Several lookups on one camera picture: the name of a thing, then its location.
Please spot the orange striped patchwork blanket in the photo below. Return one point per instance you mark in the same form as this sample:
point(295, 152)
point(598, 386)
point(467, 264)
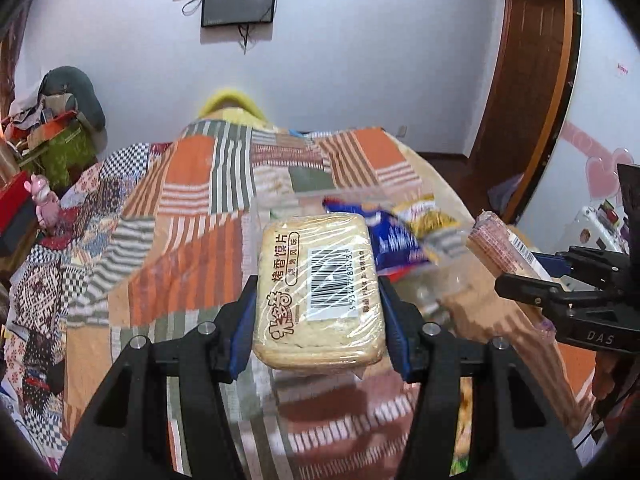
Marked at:
point(200, 270)

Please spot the green printed bag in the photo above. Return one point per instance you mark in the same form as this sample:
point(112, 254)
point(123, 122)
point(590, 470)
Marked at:
point(62, 155)

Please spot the small yellow packet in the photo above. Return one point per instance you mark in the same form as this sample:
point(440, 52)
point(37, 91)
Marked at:
point(430, 220)

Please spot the white wall socket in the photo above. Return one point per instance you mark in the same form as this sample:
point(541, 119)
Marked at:
point(401, 131)

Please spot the yellow pillow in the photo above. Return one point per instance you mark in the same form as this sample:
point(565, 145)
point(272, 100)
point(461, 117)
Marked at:
point(230, 102)

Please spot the toast slices pack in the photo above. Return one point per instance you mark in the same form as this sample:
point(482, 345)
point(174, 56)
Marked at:
point(320, 285)

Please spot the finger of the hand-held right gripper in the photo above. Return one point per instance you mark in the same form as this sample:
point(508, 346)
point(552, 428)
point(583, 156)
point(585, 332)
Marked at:
point(525, 287)
point(547, 262)

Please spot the blue snack packet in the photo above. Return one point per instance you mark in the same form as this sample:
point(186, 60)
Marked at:
point(395, 240)

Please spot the white appliance with stickers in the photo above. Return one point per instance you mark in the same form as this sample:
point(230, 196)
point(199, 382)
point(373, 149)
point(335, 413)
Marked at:
point(595, 227)

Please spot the zip bag of snacks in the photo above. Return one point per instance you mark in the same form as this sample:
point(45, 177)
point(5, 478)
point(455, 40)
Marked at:
point(464, 410)

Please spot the pink striped curtain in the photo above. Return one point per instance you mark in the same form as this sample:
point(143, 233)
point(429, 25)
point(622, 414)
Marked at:
point(10, 45)

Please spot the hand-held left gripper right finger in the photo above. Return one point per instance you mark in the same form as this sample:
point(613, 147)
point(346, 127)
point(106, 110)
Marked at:
point(397, 330)

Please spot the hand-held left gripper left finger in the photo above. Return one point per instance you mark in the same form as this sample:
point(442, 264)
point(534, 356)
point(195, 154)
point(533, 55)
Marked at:
point(245, 330)

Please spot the wooden door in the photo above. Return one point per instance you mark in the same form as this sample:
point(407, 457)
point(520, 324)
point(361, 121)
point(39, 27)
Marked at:
point(530, 75)

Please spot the pink rabbit toy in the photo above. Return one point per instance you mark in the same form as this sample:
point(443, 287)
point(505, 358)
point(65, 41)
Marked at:
point(46, 205)

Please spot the red box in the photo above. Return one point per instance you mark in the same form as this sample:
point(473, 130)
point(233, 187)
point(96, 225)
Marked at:
point(12, 200)

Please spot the checked patterned quilt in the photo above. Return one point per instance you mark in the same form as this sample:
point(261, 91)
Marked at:
point(45, 280)

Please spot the pile of clutter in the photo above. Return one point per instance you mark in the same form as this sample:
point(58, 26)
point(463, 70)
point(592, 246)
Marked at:
point(35, 120)

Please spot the person's right hand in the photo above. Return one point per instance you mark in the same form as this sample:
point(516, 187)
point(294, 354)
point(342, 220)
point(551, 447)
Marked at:
point(607, 380)

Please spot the grey plush pillow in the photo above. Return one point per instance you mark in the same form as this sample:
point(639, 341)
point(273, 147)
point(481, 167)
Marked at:
point(75, 90)

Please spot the pink wall sticker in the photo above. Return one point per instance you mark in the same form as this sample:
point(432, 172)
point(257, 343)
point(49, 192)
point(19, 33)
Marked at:
point(621, 69)

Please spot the long cracker packet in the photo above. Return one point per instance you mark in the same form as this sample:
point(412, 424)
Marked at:
point(500, 245)

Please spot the clear plastic bag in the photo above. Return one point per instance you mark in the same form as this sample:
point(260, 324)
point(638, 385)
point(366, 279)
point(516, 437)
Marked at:
point(452, 285)

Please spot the small black wall monitor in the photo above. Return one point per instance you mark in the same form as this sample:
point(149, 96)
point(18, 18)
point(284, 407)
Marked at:
point(239, 2)

